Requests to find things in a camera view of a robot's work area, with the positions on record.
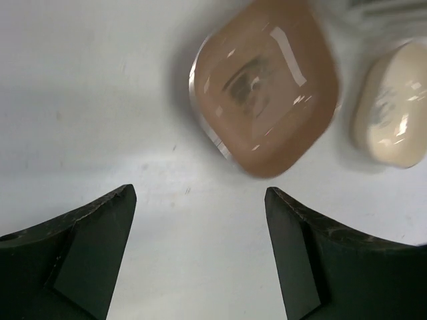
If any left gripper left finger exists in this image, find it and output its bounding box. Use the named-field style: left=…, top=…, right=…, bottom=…
left=1, top=184, right=136, bottom=319

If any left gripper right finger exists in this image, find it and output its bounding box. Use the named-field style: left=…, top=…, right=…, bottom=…
left=264, top=187, right=426, bottom=319

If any cream square panda plate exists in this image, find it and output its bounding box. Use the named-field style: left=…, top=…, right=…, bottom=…
left=352, top=42, right=426, bottom=169

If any brown square panda plate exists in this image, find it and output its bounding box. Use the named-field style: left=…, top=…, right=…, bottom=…
left=189, top=1, right=340, bottom=179

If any white plastic dish bin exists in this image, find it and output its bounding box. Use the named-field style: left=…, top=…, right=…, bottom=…
left=312, top=1, right=426, bottom=46

